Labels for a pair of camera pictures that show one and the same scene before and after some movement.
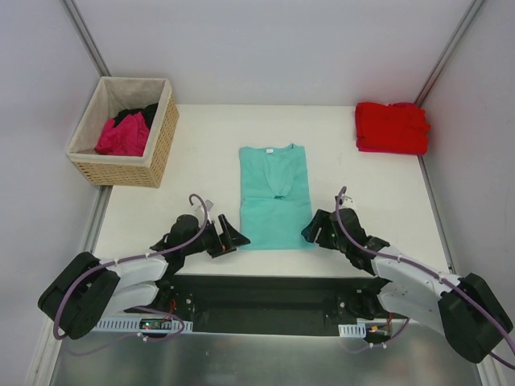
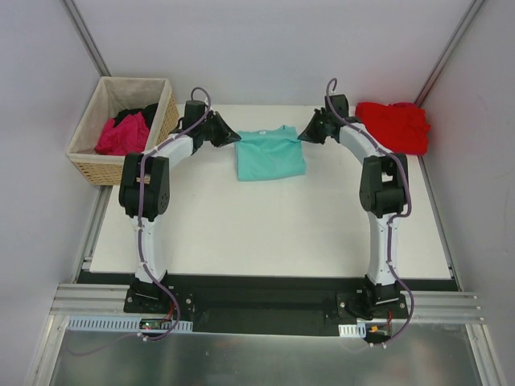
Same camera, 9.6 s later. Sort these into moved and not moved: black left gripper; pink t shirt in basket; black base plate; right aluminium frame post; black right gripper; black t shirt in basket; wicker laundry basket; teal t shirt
Moved: black right gripper; black left gripper; teal t shirt
Not moved: black base plate; right aluminium frame post; pink t shirt in basket; black t shirt in basket; wicker laundry basket
